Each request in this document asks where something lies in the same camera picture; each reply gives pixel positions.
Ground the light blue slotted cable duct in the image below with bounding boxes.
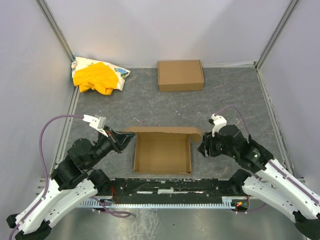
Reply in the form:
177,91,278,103
79,195,248,208

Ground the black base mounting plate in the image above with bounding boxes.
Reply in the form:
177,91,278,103
94,177,249,204

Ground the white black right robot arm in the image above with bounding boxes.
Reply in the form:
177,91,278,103
198,125,320,240

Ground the left aluminium frame post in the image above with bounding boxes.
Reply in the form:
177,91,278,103
35,0,75,62

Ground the white patterned cloth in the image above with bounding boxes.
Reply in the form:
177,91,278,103
71,57,131,91

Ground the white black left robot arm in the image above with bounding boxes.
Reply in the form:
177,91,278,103
6,126,135,240

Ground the right aluminium floor rail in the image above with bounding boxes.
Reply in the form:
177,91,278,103
256,68,297,177

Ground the aluminium floor rail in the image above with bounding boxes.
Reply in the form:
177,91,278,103
23,87,81,240
256,68,297,177

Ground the yellow cloth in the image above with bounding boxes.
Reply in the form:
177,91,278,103
73,62,119,95

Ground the right aluminium frame post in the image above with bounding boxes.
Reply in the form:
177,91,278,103
255,0,300,71

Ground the left aluminium floor rail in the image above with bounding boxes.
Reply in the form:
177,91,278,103
23,87,81,240

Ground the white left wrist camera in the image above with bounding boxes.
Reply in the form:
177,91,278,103
82,114,106,135

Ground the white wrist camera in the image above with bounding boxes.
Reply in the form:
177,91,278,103
82,114,106,135
208,114,227,137

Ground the folded brown cardboard box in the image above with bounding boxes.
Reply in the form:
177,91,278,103
157,60,205,92

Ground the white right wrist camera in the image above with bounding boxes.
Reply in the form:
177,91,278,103
208,114,227,137

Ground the aluminium frame post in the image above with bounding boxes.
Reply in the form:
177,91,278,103
255,0,300,71
35,0,75,62

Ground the brown cardboard box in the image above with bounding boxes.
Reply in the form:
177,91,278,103
157,60,205,92
125,126,203,175

